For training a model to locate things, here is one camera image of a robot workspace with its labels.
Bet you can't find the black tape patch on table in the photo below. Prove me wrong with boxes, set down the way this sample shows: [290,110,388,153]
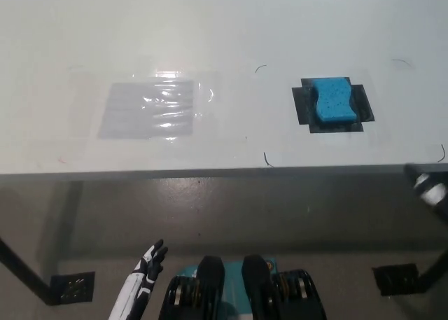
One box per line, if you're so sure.
[291,76,376,135]

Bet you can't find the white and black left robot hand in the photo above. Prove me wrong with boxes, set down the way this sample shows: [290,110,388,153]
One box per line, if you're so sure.
[108,238,169,320]

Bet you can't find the grey tape patch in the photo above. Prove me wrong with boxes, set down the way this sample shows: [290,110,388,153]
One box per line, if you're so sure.
[97,80,195,140]

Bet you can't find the blue soft sponge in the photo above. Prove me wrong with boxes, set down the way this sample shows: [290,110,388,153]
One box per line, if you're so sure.
[311,77,358,125]

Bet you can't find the clear glossy plastic film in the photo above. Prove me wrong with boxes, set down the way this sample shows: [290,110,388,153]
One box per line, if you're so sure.
[132,69,217,143]

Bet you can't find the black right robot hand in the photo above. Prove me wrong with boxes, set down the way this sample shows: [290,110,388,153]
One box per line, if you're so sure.
[404,163,448,216]

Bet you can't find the black table leg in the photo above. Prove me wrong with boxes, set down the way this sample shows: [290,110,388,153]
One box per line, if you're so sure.
[418,246,448,295]
[0,237,57,306]

